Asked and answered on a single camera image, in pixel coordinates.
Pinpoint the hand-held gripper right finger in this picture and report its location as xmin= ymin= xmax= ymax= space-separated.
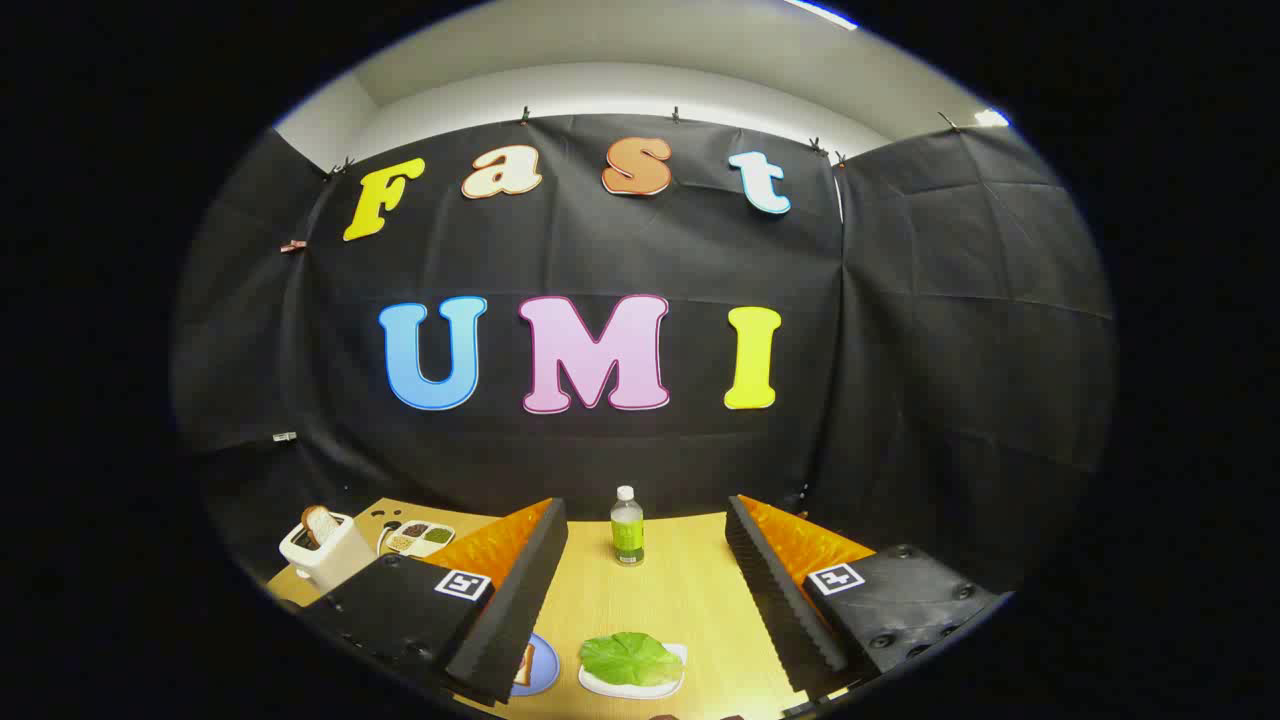
xmin=725 ymin=494 xmax=1001 ymax=701

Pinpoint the green lettuce leaf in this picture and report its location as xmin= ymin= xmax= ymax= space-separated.
xmin=579 ymin=632 xmax=685 ymax=688

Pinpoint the divided white dish with beans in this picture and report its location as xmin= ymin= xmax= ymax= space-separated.
xmin=380 ymin=519 xmax=457 ymax=558

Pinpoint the green label plastic bottle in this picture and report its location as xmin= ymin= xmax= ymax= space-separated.
xmin=610 ymin=485 xmax=646 ymax=567

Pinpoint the white toaster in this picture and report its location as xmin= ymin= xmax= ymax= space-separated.
xmin=279 ymin=510 xmax=376 ymax=593

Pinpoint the blue round plate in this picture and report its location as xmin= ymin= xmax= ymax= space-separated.
xmin=510 ymin=632 xmax=561 ymax=698

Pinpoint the white square plate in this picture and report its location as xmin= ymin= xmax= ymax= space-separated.
xmin=578 ymin=643 xmax=689 ymax=699

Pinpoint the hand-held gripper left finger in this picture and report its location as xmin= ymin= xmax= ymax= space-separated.
xmin=300 ymin=497 xmax=569 ymax=706

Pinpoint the black backdrop cloth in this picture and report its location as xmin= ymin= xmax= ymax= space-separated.
xmin=170 ymin=112 xmax=1116 ymax=591

